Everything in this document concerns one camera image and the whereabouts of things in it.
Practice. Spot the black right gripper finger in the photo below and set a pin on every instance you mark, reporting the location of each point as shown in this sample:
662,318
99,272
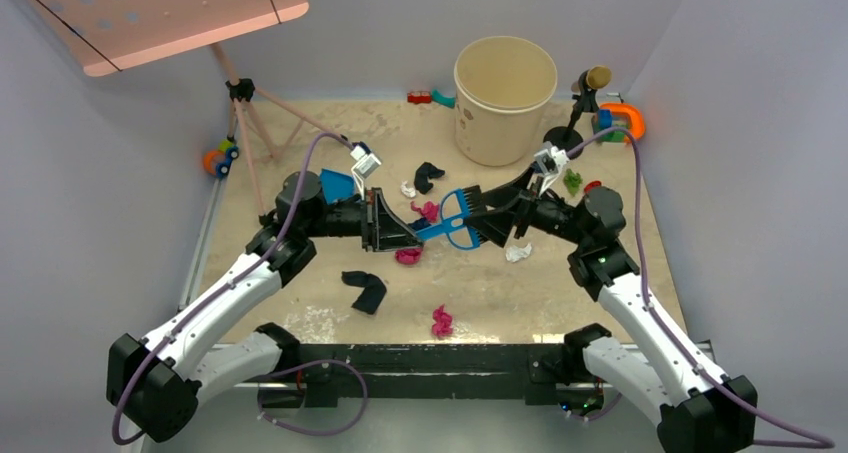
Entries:
496,227
516,189

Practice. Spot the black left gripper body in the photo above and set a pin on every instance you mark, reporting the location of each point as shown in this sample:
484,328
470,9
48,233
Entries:
348,219

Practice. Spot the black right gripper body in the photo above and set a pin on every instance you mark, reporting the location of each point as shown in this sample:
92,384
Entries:
554,217

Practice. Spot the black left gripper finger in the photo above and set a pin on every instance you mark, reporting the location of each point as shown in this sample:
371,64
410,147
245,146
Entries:
385,232
377,208

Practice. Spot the blue plastic dustpan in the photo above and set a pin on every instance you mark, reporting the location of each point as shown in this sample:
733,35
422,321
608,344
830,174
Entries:
336,186

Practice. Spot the blue hand brush black bristles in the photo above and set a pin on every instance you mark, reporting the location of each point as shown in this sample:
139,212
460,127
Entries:
457,215

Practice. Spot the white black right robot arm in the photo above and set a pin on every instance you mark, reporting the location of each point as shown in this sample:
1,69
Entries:
691,401

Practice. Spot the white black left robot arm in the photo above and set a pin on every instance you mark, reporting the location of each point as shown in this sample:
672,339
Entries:
156,383

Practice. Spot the pink paper scrap middle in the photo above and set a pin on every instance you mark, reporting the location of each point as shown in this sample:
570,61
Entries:
409,256

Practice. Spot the pink paper scrap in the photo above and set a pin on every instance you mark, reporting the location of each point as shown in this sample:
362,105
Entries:
442,323
429,211
409,256

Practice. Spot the white paper scrap right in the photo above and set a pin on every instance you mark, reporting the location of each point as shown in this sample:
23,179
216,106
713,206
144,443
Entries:
516,253

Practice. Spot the white paper scrap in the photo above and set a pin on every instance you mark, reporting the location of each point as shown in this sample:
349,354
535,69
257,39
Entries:
516,253
407,190

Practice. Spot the dark blue paper scrap centre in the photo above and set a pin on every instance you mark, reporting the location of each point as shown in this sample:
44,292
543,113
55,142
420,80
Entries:
419,224

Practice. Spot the white paper scrap centre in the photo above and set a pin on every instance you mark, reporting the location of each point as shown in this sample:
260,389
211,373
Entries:
407,190

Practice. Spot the green paper scrap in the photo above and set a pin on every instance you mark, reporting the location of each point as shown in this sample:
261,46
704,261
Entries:
573,182

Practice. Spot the pink paper scrap upper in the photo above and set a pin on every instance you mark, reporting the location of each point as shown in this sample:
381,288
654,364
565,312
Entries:
429,211

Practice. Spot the red paper scrap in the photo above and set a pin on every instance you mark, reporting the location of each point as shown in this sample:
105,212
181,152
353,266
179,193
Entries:
591,185

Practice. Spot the large black paper scrap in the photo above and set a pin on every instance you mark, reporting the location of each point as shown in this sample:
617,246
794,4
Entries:
373,290

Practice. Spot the small black paper scrap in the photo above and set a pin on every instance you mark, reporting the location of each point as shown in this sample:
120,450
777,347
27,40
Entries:
424,176

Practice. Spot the black microphone stand gold mic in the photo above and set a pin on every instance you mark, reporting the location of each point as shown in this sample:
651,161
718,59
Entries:
584,91

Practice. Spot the cream round bucket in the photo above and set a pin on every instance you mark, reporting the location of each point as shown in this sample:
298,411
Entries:
503,86

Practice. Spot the pink paper scrap front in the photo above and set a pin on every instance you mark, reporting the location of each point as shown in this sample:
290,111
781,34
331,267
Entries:
442,323

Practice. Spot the teal curved toy piece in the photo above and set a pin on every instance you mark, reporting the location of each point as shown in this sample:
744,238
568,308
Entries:
443,99

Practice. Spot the orange green toy block set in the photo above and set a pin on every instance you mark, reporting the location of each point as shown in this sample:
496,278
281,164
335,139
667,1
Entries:
619,115

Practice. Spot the red toy block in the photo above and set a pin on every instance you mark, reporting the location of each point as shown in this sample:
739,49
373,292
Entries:
419,97

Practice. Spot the orange blue toy car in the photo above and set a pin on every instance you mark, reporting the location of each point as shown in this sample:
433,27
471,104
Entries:
218,162

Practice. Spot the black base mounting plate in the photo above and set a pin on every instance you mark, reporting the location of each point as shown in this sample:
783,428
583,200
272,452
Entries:
533,373

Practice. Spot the pink music stand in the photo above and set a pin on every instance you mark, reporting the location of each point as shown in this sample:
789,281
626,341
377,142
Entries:
110,105

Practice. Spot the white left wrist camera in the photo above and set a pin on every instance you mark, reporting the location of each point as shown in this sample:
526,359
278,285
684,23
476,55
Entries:
366,162

